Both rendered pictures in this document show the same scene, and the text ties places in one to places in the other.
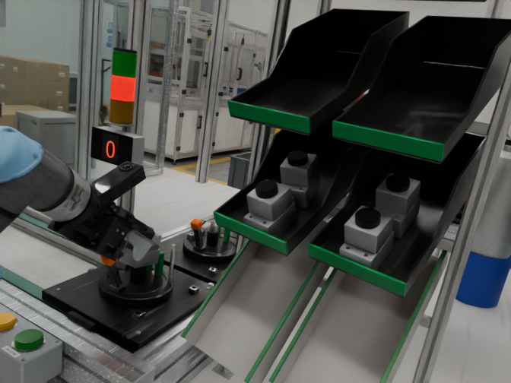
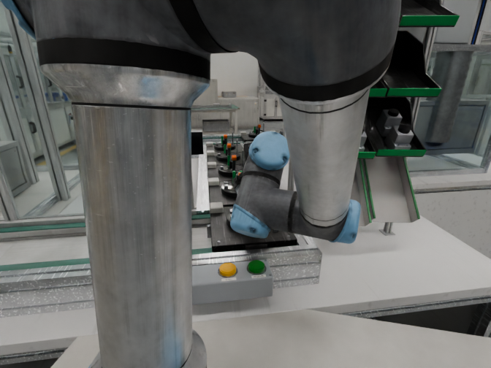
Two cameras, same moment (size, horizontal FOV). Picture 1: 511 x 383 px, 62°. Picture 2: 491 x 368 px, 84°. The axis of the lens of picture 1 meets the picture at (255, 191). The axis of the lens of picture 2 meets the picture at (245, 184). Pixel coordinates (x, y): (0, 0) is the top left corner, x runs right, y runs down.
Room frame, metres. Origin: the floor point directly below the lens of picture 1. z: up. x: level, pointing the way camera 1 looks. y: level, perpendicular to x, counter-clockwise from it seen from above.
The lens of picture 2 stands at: (0.12, 0.64, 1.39)
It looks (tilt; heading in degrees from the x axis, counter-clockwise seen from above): 21 degrees down; 325
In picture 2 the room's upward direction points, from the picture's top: straight up
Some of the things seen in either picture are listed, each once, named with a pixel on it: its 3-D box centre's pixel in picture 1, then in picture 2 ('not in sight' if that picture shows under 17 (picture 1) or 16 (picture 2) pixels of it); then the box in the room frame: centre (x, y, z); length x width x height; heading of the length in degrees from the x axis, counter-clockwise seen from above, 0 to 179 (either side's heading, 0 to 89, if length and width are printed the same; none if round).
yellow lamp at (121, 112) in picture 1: (121, 111); not in sight; (0.93, 0.32, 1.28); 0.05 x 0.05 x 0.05
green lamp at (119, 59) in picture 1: (124, 64); not in sight; (0.93, 0.32, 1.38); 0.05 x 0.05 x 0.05
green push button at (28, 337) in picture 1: (29, 341); (256, 267); (0.55, 0.31, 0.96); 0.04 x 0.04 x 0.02
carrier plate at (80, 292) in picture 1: (136, 293); (248, 224); (0.74, 0.20, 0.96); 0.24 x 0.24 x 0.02; 63
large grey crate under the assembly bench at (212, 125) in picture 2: not in sight; (215, 125); (5.65, -2.39, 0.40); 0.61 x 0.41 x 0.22; 64
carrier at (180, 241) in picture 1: (213, 235); (238, 181); (0.97, 0.09, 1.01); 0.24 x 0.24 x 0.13; 63
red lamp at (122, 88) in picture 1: (122, 87); not in sight; (0.93, 0.32, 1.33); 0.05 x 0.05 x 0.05
